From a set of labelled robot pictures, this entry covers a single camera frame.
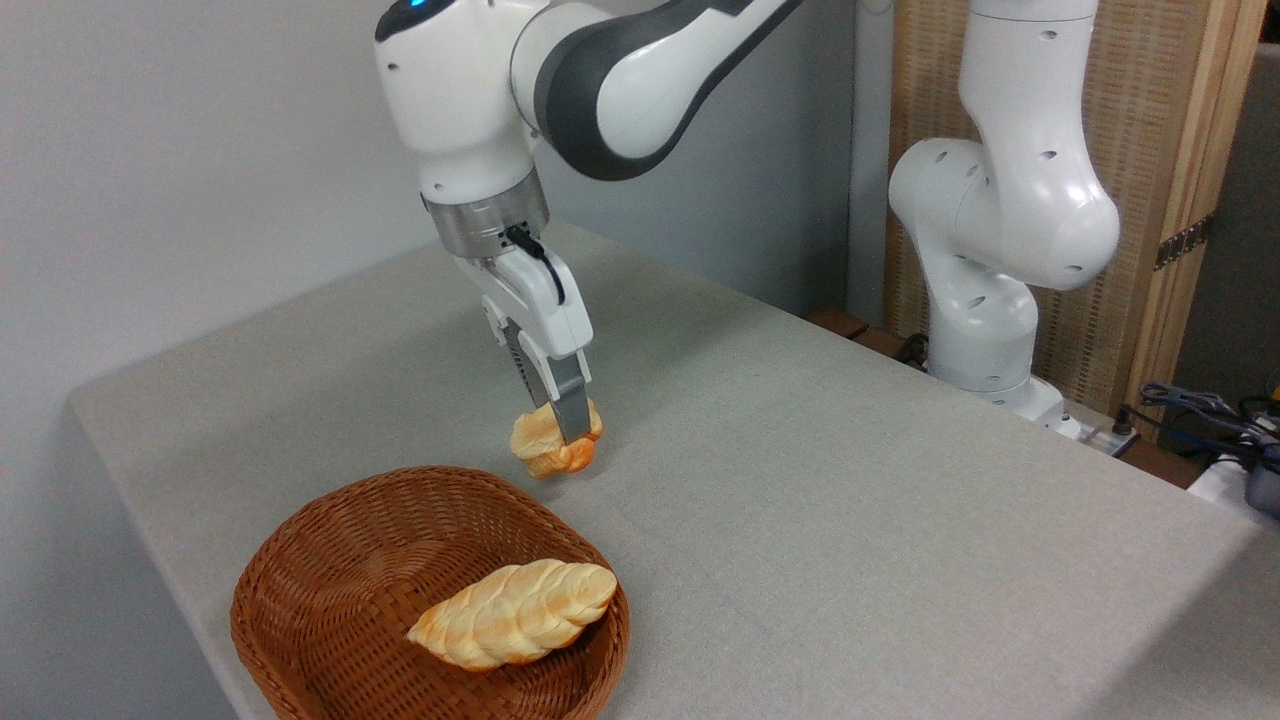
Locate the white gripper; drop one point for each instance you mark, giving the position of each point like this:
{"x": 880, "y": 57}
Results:
{"x": 545, "y": 305}

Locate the small round bread roll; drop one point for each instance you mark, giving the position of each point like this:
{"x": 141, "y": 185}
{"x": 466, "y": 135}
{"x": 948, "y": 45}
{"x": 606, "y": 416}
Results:
{"x": 535, "y": 438}

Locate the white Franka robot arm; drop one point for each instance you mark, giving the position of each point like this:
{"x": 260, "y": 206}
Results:
{"x": 1030, "y": 200}

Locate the long braided bread loaf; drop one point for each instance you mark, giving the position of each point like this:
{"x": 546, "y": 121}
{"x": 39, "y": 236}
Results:
{"x": 515, "y": 615}

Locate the brown wooden board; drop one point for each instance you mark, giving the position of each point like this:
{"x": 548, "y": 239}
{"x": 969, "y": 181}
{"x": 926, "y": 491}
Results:
{"x": 850, "y": 325}

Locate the brown wicker basket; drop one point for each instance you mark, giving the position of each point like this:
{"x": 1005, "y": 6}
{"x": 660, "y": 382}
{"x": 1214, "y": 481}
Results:
{"x": 300, "y": 640}

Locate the wooden rattan folding screen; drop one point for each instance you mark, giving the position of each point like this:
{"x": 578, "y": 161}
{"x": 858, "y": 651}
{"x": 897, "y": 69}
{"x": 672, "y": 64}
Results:
{"x": 1130, "y": 100}

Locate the black screen hinge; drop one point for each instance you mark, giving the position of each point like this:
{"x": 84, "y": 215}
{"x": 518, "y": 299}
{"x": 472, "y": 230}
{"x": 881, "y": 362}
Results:
{"x": 1185, "y": 242}

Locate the dark grey box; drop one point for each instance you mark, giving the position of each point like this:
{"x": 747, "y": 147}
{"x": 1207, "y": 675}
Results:
{"x": 1265, "y": 492}

